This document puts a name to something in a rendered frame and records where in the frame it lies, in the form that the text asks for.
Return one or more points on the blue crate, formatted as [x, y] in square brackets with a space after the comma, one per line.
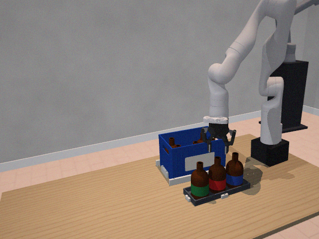
[182, 161]

